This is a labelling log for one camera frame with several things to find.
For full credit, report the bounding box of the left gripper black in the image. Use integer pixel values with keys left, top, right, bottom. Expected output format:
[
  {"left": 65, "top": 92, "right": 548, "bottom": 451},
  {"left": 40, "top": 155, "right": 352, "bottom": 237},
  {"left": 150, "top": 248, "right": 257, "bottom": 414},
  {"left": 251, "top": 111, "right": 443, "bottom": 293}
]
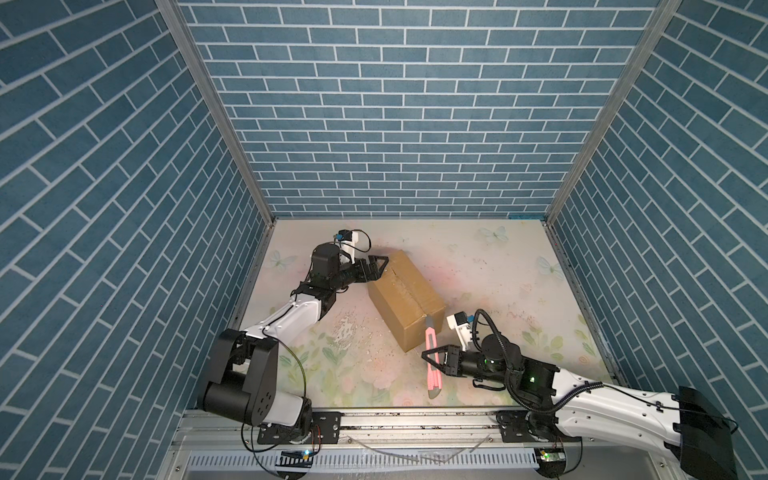
[{"left": 327, "top": 256, "right": 388, "bottom": 293}]

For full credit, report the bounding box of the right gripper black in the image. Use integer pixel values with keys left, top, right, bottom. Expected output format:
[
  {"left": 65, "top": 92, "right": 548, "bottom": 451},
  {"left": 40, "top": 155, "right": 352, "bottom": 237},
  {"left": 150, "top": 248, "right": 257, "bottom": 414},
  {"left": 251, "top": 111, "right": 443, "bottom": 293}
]
[{"left": 420, "top": 343, "right": 512, "bottom": 388}]

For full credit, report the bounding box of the pink utility knife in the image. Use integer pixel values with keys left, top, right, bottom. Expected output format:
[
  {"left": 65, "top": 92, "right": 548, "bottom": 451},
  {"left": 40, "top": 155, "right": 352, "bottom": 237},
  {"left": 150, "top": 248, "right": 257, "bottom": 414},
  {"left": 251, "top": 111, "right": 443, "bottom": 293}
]
[{"left": 425, "top": 315, "right": 442, "bottom": 400}]

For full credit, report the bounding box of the brown cardboard express box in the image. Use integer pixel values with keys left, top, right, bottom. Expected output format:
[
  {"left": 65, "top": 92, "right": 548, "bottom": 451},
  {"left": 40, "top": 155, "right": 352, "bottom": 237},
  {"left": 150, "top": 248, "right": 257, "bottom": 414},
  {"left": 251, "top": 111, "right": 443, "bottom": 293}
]
[{"left": 367, "top": 250, "right": 446, "bottom": 352}]

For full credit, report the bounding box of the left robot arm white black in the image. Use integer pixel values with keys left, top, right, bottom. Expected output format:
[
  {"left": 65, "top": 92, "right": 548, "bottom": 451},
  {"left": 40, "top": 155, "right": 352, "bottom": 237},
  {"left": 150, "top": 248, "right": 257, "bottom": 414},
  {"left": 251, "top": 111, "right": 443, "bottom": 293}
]
[{"left": 197, "top": 242, "right": 389, "bottom": 436}]

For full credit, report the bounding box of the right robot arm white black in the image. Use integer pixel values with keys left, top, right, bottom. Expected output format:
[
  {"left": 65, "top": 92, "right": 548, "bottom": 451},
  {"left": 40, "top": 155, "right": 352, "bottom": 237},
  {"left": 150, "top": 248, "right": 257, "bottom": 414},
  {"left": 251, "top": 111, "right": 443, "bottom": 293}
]
[{"left": 421, "top": 331, "right": 738, "bottom": 479}]

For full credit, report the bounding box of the right controller board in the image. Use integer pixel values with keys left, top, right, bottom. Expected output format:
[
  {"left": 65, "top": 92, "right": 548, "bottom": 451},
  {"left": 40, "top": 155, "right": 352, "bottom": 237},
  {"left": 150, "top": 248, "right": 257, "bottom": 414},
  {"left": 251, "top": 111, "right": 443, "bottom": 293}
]
[{"left": 534, "top": 448, "right": 567, "bottom": 478}]

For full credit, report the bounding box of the controller board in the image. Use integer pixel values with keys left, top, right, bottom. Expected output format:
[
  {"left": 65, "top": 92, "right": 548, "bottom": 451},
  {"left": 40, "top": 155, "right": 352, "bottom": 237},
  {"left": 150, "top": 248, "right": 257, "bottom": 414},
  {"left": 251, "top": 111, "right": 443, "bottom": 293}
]
[
  {"left": 275, "top": 450, "right": 315, "bottom": 478},
  {"left": 534, "top": 448, "right": 567, "bottom": 478}
]

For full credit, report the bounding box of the left controller board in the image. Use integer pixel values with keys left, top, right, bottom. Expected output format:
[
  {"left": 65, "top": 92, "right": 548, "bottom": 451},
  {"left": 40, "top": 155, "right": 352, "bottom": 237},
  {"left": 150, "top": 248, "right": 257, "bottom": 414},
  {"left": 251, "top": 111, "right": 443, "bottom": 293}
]
[{"left": 275, "top": 450, "right": 315, "bottom": 478}]

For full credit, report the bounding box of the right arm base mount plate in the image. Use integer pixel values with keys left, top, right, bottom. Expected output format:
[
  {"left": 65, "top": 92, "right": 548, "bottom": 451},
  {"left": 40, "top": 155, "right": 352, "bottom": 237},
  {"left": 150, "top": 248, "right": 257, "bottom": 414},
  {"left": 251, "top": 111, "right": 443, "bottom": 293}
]
[{"left": 492, "top": 409, "right": 579, "bottom": 443}]

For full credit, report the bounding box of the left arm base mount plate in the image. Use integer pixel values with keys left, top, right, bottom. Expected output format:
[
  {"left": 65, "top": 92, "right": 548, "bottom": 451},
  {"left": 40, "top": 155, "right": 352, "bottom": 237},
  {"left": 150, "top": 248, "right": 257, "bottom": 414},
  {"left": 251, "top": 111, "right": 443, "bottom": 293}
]
[{"left": 256, "top": 411, "right": 343, "bottom": 446}]

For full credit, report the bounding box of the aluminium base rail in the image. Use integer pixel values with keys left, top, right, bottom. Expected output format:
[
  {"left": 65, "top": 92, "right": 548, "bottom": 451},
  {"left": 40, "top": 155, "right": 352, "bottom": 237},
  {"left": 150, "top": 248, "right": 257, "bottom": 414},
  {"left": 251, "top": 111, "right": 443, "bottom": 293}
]
[{"left": 162, "top": 407, "right": 671, "bottom": 479}]

